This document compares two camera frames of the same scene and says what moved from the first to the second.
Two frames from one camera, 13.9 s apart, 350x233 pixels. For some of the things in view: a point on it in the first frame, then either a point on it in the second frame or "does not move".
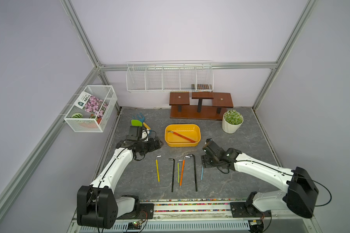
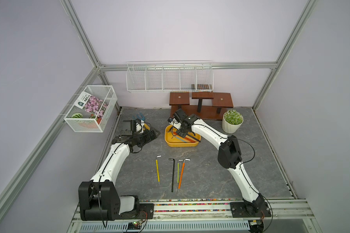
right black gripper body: (208, 162) → (182, 131)
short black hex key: (173, 174) does not move
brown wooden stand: (211, 106) does not move
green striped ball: (77, 115) does not move
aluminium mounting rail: (205, 216) does not move
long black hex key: (191, 155) → (193, 137)
